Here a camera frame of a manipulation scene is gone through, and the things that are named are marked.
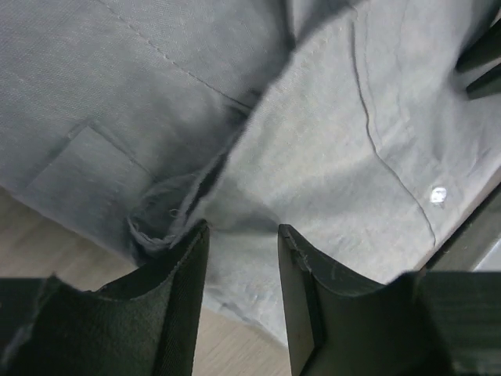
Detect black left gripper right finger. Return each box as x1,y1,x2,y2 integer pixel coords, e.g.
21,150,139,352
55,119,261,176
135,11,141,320
278,225,500,375

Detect grey long sleeve shirt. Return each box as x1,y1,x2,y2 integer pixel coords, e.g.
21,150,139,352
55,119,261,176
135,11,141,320
1,1,500,342

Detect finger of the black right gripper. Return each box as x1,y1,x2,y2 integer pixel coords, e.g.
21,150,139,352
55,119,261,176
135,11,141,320
456,23,500,73
466,64,501,99

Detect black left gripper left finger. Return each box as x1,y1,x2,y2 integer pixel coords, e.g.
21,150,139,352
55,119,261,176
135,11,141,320
1,222,209,375

